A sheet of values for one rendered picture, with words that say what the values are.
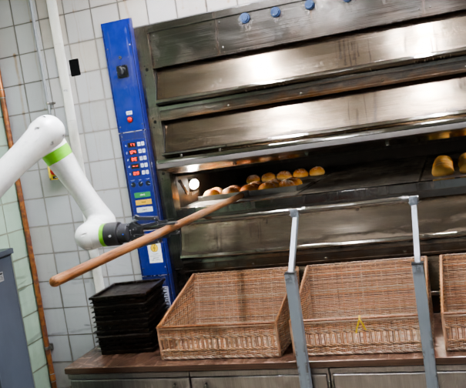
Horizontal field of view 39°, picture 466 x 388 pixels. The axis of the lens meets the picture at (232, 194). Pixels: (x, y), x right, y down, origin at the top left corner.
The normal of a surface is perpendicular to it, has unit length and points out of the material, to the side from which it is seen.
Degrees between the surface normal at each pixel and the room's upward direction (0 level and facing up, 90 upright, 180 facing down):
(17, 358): 90
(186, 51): 90
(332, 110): 70
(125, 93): 90
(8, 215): 90
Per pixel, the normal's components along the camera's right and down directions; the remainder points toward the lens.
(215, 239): -0.34, -0.22
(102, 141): -0.31, 0.13
